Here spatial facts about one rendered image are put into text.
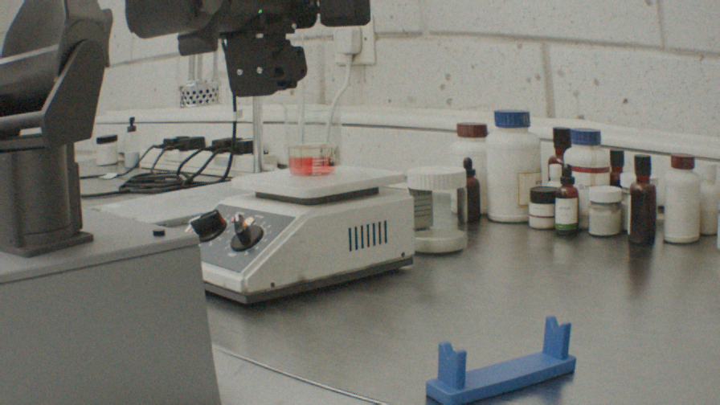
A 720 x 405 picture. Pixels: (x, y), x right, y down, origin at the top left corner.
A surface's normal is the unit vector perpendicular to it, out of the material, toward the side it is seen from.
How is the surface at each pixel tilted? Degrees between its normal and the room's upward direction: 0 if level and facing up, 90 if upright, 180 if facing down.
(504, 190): 90
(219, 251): 30
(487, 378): 0
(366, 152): 90
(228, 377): 0
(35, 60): 73
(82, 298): 90
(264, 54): 108
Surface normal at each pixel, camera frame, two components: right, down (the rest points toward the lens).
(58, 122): 0.93, 0.01
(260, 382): -0.04, -0.99
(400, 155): -0.70, 0.14
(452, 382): -0.92, 0.09
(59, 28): -0.35, -0.13
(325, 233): 0.68, 0.09
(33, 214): 0.36, 0.13
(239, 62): -0.39, 0.46
